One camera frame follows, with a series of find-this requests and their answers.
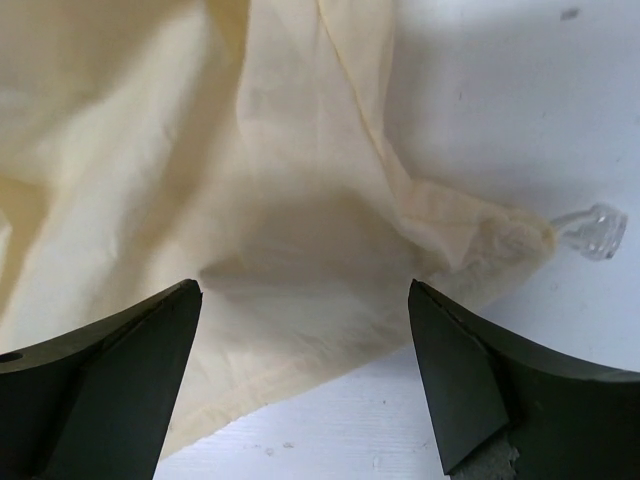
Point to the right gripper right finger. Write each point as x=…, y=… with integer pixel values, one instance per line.
x=504, y=407

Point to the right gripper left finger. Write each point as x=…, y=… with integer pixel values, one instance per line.
x=96, y=403

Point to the cream yellow jacket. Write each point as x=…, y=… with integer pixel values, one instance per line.
x=240, y=144

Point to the clear plastic cord stopper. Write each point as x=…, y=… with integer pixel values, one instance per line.
x=595, y=233

